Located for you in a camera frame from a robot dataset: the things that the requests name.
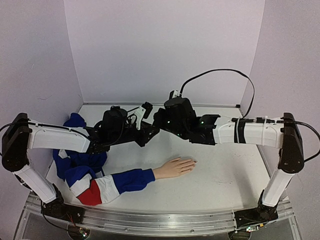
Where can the aluminium front rail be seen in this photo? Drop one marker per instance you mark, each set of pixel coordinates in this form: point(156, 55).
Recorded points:
point(179, 224)

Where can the aluminium rail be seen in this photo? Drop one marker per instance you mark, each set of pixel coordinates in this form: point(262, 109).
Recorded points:
point(179, 224)
point(237, 106)

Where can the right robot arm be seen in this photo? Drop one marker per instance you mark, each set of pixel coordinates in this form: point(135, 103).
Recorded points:
point(179, 118)

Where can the mannequin hand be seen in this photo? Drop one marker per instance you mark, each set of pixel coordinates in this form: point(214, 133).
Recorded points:
point(174, 168)

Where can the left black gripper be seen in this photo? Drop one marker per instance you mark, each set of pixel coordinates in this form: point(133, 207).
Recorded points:
point(146, 128)

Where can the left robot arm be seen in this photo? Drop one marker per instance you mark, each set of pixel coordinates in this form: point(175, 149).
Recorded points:
point(117, 126)

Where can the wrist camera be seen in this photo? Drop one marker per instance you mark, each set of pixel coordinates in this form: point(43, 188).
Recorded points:
point(175, 94)
point(142, 112)

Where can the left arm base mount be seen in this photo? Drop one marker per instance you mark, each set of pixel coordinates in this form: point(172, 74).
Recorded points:
point(58, 209)

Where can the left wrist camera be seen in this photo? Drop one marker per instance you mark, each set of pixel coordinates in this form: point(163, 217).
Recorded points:
point(142, 112)

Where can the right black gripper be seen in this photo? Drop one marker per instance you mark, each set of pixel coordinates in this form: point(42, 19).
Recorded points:
point(160, 116)

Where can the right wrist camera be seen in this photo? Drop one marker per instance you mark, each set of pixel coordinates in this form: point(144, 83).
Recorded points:
point(175, 94)

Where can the blue white red jacket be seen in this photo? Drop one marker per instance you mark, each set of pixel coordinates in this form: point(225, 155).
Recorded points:
point(83, 174)

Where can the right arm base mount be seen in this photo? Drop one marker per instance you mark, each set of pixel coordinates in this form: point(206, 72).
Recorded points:
point(262, 214)

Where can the aluminium back rail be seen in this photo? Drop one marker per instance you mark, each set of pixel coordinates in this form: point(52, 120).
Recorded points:
point(237, 106)

